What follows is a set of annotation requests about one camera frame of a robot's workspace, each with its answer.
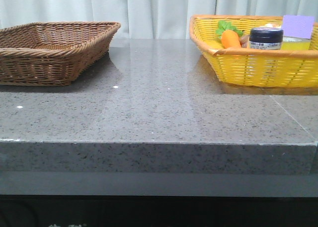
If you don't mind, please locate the yellow clear tape roll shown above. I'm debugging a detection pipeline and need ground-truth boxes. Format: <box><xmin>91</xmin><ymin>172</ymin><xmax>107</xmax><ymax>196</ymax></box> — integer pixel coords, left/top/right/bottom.
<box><xmin>281</xmin><ymin>36</ymin><xmax>311</xmax><ymax>51</ymax></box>

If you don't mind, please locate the white curtain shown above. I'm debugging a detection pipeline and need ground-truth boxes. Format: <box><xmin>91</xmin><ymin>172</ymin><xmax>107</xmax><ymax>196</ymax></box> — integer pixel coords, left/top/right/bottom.
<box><xmin>0</xmin><ymin>0</ymin><xmax>318</xmax><ymax>39</ymax></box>

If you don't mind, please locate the orange toy carrot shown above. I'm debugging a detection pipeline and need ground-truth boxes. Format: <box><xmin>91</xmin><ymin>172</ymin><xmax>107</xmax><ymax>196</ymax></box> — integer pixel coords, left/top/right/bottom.
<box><xmin>216</xmin><ymin>20</ymin><xmax>243</xmax><ymax>48</ymax></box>

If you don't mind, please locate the brown object in basket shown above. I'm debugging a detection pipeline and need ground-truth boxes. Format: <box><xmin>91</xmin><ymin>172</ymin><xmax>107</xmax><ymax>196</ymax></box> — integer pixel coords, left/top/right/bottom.
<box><xmin>239</xmin><ymin>35</ymin><xmax>249</xmax><ymax>48</ymax></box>

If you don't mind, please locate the yellow wicker basket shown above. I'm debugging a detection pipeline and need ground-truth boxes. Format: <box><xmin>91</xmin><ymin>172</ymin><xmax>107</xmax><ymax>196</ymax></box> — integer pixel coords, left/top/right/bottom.
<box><xmin>189</xmin><ymin>14</ymin><xmax>318</xmax><ymax>87</ymax></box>

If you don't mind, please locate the black lidded jar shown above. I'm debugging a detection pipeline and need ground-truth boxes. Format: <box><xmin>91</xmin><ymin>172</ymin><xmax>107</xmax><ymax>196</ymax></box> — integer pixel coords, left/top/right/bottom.
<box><xmin>248</xmin><ymin>27</ymin><xmax>283</xmax><ymax>50</ymax></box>

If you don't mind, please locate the brown wicker basket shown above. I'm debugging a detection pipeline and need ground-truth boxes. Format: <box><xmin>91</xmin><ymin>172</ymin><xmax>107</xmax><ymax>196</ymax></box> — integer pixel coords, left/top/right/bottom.
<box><xmin>0</xmin><ymin>21</ymin><xmax>121</xmax><ymax>86</ymax></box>

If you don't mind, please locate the cream object behind jar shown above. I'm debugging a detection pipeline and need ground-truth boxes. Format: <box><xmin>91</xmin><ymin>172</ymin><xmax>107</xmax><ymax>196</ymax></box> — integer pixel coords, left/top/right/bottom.
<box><xmin>260</xmin><ymin>23</ymin><xmax>281</xmax><ymax>29</ymax></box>

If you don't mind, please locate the purple sponge block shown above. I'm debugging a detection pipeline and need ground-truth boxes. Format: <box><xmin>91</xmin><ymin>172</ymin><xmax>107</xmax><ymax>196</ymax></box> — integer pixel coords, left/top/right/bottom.
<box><xmin>281</xmin><ymin>15</ymin><xmax>315</xmax><ymax>39</ymax></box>

